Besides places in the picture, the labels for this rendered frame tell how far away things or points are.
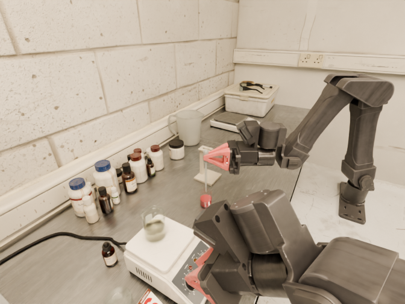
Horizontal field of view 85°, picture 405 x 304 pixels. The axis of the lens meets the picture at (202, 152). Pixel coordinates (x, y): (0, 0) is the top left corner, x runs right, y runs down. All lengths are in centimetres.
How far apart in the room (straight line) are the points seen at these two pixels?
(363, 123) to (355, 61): 101
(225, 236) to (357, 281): 14
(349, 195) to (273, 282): 60
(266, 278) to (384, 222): 63
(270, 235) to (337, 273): 7
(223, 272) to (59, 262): 48
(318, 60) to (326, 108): 106
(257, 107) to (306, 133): 87
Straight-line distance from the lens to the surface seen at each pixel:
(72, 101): 84
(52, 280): 69
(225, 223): 30
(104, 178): 78
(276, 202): 27
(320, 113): 65
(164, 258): 52
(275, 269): 30
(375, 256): 27
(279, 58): 174
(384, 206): 96
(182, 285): 53
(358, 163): 79
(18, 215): 81
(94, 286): 64
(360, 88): 65
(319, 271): 25
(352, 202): 88
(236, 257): 31
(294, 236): 28
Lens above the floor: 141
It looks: 29 degrees down
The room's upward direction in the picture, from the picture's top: straight up
